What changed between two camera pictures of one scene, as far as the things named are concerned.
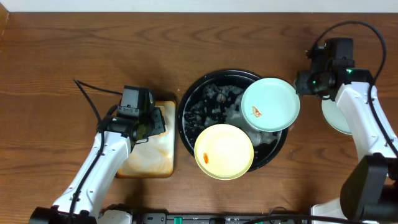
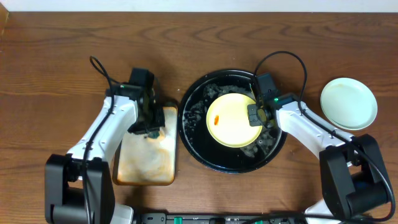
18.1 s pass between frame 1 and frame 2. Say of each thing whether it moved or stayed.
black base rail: stayed
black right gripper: moved
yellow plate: moved
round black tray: stayed
